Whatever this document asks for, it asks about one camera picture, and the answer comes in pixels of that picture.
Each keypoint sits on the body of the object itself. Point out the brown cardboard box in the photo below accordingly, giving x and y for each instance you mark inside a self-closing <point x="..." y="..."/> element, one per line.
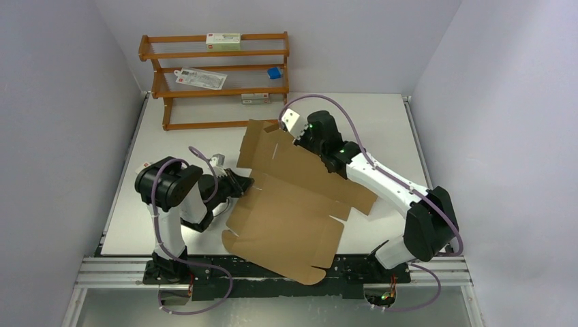
<point x="291" y="219"/>

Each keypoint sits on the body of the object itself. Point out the small white flat package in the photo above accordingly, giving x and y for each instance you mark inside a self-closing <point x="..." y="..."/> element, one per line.
<point x="142" y="166"/>

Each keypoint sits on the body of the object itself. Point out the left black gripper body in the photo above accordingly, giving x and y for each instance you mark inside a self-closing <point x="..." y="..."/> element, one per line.
<point x="224" y="189"/>

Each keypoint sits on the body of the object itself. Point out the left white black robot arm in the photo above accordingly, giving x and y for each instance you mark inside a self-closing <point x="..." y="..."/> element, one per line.
<point x="179" y="195"/>

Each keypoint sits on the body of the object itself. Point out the small grey product box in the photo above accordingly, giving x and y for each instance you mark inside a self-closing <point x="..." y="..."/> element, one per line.
<point x="255" y="98"/>

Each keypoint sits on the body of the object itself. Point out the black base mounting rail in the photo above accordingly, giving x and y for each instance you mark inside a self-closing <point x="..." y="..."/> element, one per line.
<point x="347" y="277"/>

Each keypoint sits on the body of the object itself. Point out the orange wooden shelf rack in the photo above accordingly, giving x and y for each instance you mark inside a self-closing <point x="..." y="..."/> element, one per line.
<point x="244" y="66"/>

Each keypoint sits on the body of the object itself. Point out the clear plastic packaged item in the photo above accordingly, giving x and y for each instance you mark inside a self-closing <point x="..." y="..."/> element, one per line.
<point x="200" y="78"/>

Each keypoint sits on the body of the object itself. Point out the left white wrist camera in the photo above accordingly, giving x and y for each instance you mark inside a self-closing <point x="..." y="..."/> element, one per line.
<point x="217" y="160"/>

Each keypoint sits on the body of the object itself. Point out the white green product box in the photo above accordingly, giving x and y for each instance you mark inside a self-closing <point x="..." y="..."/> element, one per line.
<point x="223" y="42"/>

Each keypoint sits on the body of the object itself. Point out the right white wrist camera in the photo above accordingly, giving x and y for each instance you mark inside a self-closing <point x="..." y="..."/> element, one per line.
<point x="293" y="123"/>

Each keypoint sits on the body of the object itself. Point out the small blue block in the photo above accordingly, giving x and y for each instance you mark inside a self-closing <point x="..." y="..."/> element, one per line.
<point x="275" y="73"/>

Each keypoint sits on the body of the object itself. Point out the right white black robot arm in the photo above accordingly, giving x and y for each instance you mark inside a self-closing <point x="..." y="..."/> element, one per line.
<point x="430" y="221"/>

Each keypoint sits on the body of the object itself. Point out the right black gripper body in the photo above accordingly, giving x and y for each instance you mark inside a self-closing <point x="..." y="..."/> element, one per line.
<point x="306" y="141"/>

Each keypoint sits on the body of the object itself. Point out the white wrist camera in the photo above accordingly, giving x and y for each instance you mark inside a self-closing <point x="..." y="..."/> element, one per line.
<point x="217" y="160"/>
<point x="293" y="123"/>

